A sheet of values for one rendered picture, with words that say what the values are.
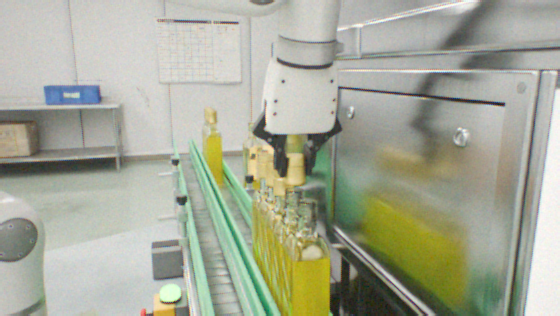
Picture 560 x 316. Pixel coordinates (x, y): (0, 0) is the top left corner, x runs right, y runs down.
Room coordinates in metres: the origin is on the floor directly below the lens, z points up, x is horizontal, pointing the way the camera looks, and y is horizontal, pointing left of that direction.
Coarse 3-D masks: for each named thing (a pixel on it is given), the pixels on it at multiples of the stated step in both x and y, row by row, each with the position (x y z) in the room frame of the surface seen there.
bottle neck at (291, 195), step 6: (288, 192) 0.61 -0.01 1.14; (294, 192) 0.61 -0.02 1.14; (300, 192) 0.61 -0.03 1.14; (288, 198) 0.61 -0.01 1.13; (294, 198) 0.61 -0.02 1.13; (300, 198) 0.61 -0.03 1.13; (288, 204) 0.61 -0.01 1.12; (294, 204) 0.61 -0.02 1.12; (288, 210) 0.61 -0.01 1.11; (294, 210) 0.61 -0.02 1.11; (288, 216) 0.61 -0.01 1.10; (294, 216) 0.61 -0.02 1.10; (294, 222) 0.61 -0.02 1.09
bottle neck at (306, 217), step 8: (304, 200) 0.58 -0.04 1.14; (312, 200) 0.57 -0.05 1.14; (304, 208) 0.55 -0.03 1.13; (312, 208) 0.56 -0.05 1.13; (296, 216) 0.57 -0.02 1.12; (304, 216) 0.55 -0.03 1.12; (312, 216) 0.56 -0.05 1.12; (296, 224) 0.57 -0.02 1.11; (304, 224) 0.55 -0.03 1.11; (312, 224) 0.56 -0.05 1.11; (296, 232) 0.56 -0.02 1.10; (304, 232) 0.55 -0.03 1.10; (312, 232) 0.56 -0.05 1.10
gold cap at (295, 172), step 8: (288, 160) 0.61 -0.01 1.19; (296, 160) 0.61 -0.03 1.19; (304, 160) 0.61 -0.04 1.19; (288, 168) 0.61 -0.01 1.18; (296, 168) 0.61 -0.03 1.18; (304, 168) 0.62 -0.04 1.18; (288, 176) 0.61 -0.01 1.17; (296, 176) 0.61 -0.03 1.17; (304, 176) 0.62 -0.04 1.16; (288, 184) 0.61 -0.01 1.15; (296, 184) 0.61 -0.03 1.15; (304, 184) 0.61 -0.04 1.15
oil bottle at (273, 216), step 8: (272, 208) 0.69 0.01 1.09; (272, 216) 0.66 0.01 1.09; (280, 216) 0.65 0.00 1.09; (272, 224) 0.65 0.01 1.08; (272, 232) 0.65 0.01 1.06; (272, 240) 0.65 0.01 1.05; (272, 248) 0.65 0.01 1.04; (272, 256) 0.65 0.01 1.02; (272, 264) 0.65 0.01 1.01; (272, 272) 0.65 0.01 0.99; (272, 280) 0.65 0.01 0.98; (272, 288) 0.65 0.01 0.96
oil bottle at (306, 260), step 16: (288, 240) 0.57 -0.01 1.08; (304, 240) 0.55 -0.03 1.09; (320, 240) 0.55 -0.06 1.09; (288, 256) 0.56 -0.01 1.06; (304, 256) 0.54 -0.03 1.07; (320, 256) 0.54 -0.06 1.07; (288, 272) 0.55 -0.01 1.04; (304, 272) 0.54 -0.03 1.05; (320, 272) 0.54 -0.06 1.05; (288, 288) 0.55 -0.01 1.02; (304, 288) 0.54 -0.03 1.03; (320, 288) 0.54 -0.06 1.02; (288, 304) 0.55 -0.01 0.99; (304, 304) 0.54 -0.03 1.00; (320, 304) 0.54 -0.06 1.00
